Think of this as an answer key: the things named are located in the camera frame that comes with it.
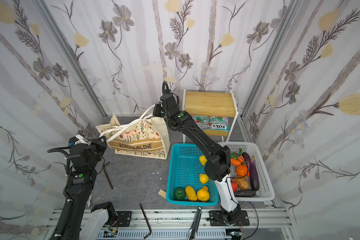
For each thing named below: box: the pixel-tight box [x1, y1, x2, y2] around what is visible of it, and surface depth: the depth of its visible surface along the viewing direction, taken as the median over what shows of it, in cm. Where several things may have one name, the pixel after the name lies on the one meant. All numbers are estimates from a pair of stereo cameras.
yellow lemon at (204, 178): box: [199, 173, 209, 184], surface depth 86 cm
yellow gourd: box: [197, 186, 210, 202], surface depth 79 cm
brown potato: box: [234, 177, 250, 191], surface depth 82 cm
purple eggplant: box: [242, 151, 260, 191], surface depth 87 cm
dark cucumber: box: [234, 189, 256, 198], surface depth 81 cm
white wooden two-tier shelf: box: [182, 88, 239, 143], surface depth 83 cm
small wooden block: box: [158, 189, 167, 199], surface depth 83 cm
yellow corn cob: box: [185, 185, 198, 201], surface depth 80 cm
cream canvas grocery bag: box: [95, 104, 171, 160], surface depth 86 cm
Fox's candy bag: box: [192, 115, 230, 132], surface depth 95 cm
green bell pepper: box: [174, 187, 186, 201], surface depth 80 cm
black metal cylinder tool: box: [187, 206, 202, 240], surface depth 73 cm
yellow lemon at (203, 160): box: [199, 155, 208, 166], surface depth 94 cm
